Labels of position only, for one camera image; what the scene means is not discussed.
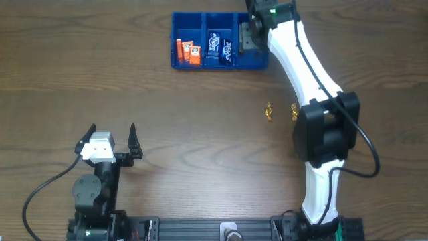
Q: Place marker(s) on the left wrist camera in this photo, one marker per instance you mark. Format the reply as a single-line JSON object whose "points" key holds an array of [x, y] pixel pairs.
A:
{"points": [[98, 147]]}

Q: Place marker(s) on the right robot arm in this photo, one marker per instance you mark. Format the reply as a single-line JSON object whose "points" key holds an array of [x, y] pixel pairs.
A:
{"points": [[301, 63]]}

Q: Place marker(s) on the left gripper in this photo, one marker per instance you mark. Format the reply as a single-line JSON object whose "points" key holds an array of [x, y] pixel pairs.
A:
{"points": [[122, 160]]}

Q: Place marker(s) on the orange candy box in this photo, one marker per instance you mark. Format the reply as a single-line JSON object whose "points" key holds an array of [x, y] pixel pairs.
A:
{"points": [[179, 51], [195, 56], [186, 48]]}

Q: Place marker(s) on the blue candy pack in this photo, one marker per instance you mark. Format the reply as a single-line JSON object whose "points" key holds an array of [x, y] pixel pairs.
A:
{"points": [[213, 41], [226, 52]]}

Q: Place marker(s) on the mounting rail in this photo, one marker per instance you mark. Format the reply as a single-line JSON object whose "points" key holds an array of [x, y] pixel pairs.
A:
{"points": [[194, 229]]}

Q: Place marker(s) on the gold candy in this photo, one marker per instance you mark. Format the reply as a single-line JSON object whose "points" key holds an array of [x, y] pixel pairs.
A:
{"points": [[268, 112], [294, 110]]}

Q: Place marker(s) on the blue tray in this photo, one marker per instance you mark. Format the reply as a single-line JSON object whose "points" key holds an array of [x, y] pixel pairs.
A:
{"points": [[187, 26]]}

